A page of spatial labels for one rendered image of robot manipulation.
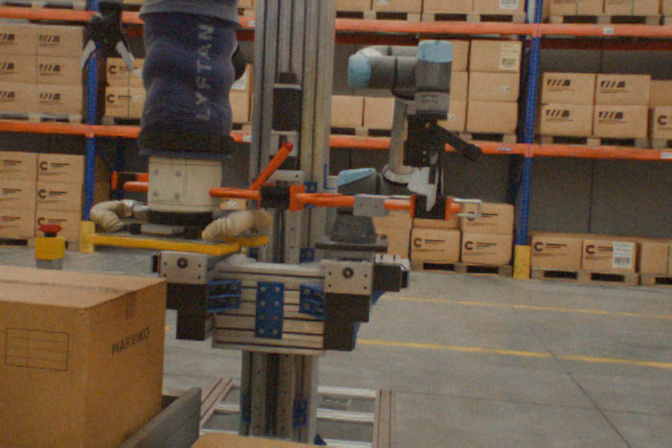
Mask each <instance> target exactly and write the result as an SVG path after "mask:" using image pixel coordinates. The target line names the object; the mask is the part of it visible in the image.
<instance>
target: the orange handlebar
mask: <svg viewBox="0 0 672 448"><path fill-rule="evenodd" d="M124 188H125V190H126V191H130V192H144V193H148V192H149V179H145V182H126V183H125V184H124ZM208 194H209V196H210V197H220V198H235V199H250V200H258V194H259V191H248V190H243V189H227V187H219V189H216V187H212V189H210V190H209V192H208ZM340 195H342V194H337V193H333V192H332V193H324V192H319V193H313V194H307V193H301V194H295V197H294V201H295V203H309V204H312V206H319V208H323V206H324V208H331V209H334V208H337V206H353V204H354V196H340ZM384 208H385V210H398V211H410V200H402V199H386V200H385V202H384ZM460 210H461V208H460V205H459V204H457V203H452V204H451V214H457V213H459V212H460Z"/></svg>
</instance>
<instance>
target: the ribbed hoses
mask: <svg viewBox="0 0 672 448"><path fill-rule="evenodd" d="M126 201H135V200H123V201H122V200H121V201H117V200H116V201H113V200H112V201H105V202H101V203H98V204H96V205H95V207H93V209H92V210H90V213H89V217H90V219H92V220H93V221H94V222H95V224H96V225H99V226H101V227H103V228H106V231H108V233H114V232H116V231H120V230H121V229H122V228H123V227H124V226H125V225H123V222H121V219H119V216H120V217H121V216H123V217H125V215H126V217H127V216H128V212H126ZM235 213H236V215H235ZM235 213H234V216H231V217H229V218H226V219H225V218H222V219H218V220H214V221H213V222H212V223H210V224H208V227H207V228H206V229H205V231H204V232H203V233H202V237H203V238H204V240H205V241H219V240H220V239H221V238H222V237H223V236H224V235H225V236H227V235H232V234H237V233H240V232H242V231H244V230H247V229H251V232H250V234H245V235H252V233H254V231H257V230H262V229H267V228H269V227H270V225H271V223H272V216H271V215H270V213H268V212H266V211H262V210H248V211H247V210H240V211H239V210H238V212H237V211H236V212H235Z"/></svg>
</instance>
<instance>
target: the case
mask: <svg viewBox="0 0 672 448"><path fill-rule="evenodd" d="M165 304H167V280H166V279H155V278H143V277H130V276H117V275H104V274H92V273H79V272H66V271H54V270H41V269H28V268H16V267H3V266H0V448H118V447H120V445H121V444H122V443H123V442H125V441H126V440H128V439H129V438H131V437H132V435H133V434H134V433H136V432H137V431H139V430H140V429H142V428H143V427H144V426H145V424H147V423H148V422H149V421H151V420H153V419H154V418H155V417H156V416H158V415H159V413H160V412H161V404H162V396H163V365H164V335H165Z"/></svg>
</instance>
